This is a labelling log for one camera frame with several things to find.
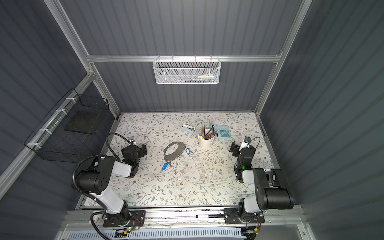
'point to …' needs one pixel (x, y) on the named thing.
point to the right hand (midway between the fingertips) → (244, 143)
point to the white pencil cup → (204, 143)
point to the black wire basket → (68, 130)
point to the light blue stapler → (187, 128)
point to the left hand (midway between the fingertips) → (134, 146)
